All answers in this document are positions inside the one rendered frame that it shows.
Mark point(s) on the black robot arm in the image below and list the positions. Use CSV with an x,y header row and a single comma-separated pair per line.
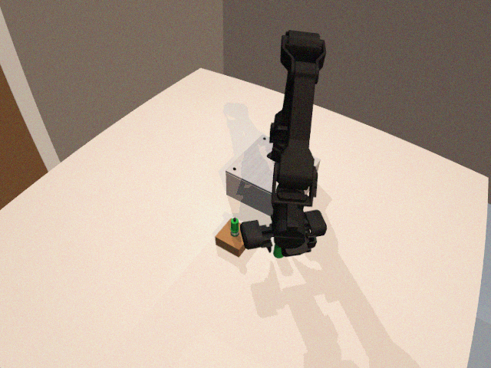
x,y
302,55

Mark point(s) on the brown wooden block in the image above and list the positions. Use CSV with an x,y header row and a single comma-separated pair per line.
x,y
228,242

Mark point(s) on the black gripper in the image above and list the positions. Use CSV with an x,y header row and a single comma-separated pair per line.
x,y
255,236

